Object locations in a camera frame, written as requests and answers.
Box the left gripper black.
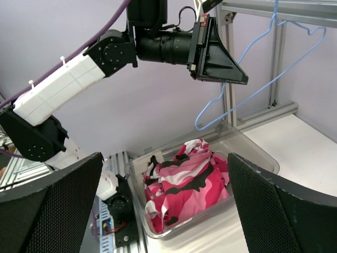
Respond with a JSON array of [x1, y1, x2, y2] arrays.
[[187, 14, 249, 85]]

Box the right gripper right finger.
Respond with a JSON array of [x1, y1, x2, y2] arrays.
[[227, 153, 336, 252]]

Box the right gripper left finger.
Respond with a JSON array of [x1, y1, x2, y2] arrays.
[[1, 152, 103, 252]]

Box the light blue wire hanger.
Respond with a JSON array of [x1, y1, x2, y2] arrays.
[[194, 1, 327, 131]]

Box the pink camouflage trousers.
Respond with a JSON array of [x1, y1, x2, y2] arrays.
[[143, 139, 230, 233]]

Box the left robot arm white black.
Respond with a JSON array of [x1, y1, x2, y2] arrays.
[[1, 1, 249, 169]]

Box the clear plastic bin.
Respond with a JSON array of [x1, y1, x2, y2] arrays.
[[125, 122, 280, 239]]

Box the left aluminium frame post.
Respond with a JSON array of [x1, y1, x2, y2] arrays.
[[209, 13, 300, 125]]

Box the grey slotted cable duct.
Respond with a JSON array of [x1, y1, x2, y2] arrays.
[[90, 196, 115, 253]]

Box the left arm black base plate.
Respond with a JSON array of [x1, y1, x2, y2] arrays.
[[113, 212, 139, 249]]

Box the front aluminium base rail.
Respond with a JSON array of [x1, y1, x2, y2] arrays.
[[105, 151, 147, 252]]

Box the aluminium hanging rail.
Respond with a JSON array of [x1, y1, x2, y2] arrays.
[[221, 0, 336, 28]]

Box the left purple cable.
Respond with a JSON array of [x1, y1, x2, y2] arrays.
[[0, 0, 131, 159]]

